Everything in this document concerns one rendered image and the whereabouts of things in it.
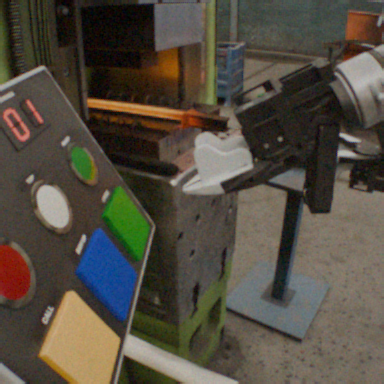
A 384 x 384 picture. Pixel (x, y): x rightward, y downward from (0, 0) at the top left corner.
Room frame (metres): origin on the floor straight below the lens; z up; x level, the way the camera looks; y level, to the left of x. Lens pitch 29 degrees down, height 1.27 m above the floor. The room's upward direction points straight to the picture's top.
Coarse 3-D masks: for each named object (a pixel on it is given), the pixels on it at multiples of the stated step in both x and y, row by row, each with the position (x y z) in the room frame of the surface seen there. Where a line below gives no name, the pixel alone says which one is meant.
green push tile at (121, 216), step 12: (120, 192) 0.43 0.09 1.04; (108, 204) 0.39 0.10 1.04; (120, 204) 0.41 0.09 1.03; (132, 204) 0.44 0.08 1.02; (108, 216) 0.37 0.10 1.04; (120, 216) 0.39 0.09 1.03; (132, 216) 0.41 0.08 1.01; (120, 228) 0.37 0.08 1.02; (132, 228) 0.40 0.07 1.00; (144, 228) 0.42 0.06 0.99; (120, 240) 0.37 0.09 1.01; (132, 240) 0.38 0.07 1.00; (144, 240) 0.40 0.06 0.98; (132, 252) 0.36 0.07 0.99
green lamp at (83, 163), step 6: (72, 150) 0.40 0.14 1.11; (78, 150) 0.41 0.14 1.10; (72, 156) 0.39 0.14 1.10; (78, 156) 0.40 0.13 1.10; (84, 156) 0.42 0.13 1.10; (78, 162) 0.39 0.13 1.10; (84, 162) 0.41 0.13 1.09; (90, 162) 0.42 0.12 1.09; (78, 168) 0.39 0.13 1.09; (84, 168) 0.40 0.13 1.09; (90, 168) 0.41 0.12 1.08; (84, 174) 0.39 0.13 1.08; (90, 174) 0.40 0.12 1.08
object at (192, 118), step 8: (88, 104) 1.00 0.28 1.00; (96, 104) 0.98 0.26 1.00; (104, 104) 0.97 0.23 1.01; (112, 104) 0.96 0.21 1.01; (120, 104) 0.96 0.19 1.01; (128, 104) 0.96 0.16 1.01; (136, 104) 0.95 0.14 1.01; (144, 112) 0.91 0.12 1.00; (152, 112) 0.89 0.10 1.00; (160, 112) 0.88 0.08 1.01; (168, 112) 0.88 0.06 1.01; (176, 112) 0.88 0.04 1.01; (184, 112) 0.88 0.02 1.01; (192, 112) 0.86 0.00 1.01; (200, 112) 0.86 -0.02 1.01; (184, 120) 0.84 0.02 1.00; (192, 120) 0.85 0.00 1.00; (200, 120) 0.84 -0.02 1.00; (208, 120) 0.83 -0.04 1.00; (216, 120) 0.81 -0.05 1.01; (224, 120) 0.81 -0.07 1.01; (200, 128) 0.83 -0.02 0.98; (208, 128) 0.82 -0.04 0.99; (216, 128) 0.82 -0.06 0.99; (224, 128) 0.81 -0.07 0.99
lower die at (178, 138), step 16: (96, 112) 0.95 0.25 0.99; (112, 112) 0.94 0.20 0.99; (128, 112) 0.91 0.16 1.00; (96, 128) 0.85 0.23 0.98; (112, 128) 0.85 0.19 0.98; (128, 128) 0.85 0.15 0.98; (144, 128) 0.83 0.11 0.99; (160, 128) 0.81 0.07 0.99; (176, 128) 0.82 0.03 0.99; (192, 128) 0.89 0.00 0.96; (112, 144) 0.82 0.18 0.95; (128, 144) 0.79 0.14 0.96; (144, 144) 0.77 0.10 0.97; (160, 144) 0.76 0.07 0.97; (176, 144) 0.82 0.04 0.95; (192, 144) 0.89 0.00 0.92; (160, 160) 0.76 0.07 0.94
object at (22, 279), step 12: (0, 252) 0.21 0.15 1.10; (12, 252) 0.22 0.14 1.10; (0, 264) 0.20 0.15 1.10; (12, 264) 0.21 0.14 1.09; (24, 264) 0.22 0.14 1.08; (0, 276) 0.20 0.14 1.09; (12, 276) 0.20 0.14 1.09; (24, 276) 0.21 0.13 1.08; (0, 288) 0.19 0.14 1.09; (12, 288) 0.20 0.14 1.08; (24, 288) 0.20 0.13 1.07
